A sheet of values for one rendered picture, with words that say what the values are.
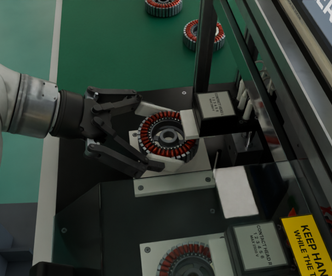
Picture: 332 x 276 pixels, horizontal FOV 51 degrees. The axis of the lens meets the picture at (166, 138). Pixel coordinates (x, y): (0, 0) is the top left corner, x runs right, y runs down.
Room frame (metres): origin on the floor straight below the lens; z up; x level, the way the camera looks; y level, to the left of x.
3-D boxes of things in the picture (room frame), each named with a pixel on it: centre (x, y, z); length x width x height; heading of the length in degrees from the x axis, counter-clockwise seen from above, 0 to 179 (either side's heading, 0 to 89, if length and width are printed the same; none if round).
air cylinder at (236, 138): (0.41, -0.15, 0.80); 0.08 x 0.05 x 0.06; 8
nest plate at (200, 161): (0.39, -0.01, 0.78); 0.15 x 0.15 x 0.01; 8
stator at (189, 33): (0.79, -0.10, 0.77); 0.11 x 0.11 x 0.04
